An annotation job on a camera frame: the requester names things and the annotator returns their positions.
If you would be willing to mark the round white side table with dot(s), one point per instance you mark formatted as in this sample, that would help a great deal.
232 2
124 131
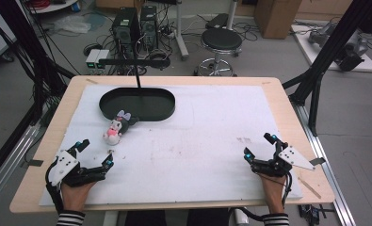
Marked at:
53 7

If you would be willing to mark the black flat case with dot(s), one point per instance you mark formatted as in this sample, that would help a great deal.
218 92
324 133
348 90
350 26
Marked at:
217 21

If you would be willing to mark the white metal stand leg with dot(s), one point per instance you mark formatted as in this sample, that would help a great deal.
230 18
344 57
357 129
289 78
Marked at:
182 37

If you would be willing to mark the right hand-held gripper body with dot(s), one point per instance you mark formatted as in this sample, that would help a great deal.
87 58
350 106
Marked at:
284 158

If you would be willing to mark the slim black computer tower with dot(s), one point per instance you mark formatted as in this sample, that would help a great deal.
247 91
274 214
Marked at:
149 26

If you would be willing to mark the person's right leg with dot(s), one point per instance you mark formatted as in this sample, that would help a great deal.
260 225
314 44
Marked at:
207 218

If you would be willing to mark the white power supply box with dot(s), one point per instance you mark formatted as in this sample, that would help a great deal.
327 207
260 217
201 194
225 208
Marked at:
92 58
102 56

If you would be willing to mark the black parts on floor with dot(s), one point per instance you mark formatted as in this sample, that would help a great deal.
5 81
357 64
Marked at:
314 213

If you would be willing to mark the grey tape strip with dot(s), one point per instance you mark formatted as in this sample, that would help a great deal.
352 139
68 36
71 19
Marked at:
318 161
35 163

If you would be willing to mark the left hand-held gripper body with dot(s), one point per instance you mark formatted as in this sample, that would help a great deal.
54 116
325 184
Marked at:
62 166

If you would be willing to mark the clear plastic bag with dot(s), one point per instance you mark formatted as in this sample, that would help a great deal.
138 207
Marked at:
72 24

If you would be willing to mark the black metal frame strut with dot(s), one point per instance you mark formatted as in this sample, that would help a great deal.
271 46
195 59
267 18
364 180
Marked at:
40 62
325 53

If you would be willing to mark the black and white plush toy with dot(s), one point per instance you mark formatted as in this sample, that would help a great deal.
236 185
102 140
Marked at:
114 128

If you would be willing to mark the aluminium rail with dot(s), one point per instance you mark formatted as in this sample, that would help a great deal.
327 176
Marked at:
328 175
11 157

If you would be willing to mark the grey robot device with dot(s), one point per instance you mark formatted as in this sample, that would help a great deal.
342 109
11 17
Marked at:
350 51

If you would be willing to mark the brown cardboard box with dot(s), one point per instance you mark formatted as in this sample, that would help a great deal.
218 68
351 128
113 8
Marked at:
276 17

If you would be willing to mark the light wooden table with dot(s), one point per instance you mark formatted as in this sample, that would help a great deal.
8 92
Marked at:
303 103

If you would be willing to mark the person's left leg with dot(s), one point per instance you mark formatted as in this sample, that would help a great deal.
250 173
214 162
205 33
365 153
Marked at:
146 218

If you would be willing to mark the black round stool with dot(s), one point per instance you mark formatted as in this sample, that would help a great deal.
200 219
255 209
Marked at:
221 39

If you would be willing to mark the person's leg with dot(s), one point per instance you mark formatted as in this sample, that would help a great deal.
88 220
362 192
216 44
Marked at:
207 218
146 218

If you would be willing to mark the large black computer tower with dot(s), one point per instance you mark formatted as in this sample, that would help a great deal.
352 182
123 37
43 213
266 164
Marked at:
125 29

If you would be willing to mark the thin wooden stick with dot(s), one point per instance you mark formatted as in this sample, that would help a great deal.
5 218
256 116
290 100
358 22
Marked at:
309 187

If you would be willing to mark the black stand with crossbar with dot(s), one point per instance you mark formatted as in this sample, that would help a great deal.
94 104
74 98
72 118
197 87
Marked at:
133 62

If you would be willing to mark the white foam mat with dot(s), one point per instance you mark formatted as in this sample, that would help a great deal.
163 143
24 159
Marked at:
190 141

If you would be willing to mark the white table leg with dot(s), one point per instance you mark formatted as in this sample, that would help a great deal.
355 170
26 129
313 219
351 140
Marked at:
111 219
240 218

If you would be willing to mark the black oval tray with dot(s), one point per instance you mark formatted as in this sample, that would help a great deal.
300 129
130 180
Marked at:
136 105

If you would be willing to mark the white floor board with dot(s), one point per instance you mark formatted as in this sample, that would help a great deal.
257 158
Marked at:
307 50

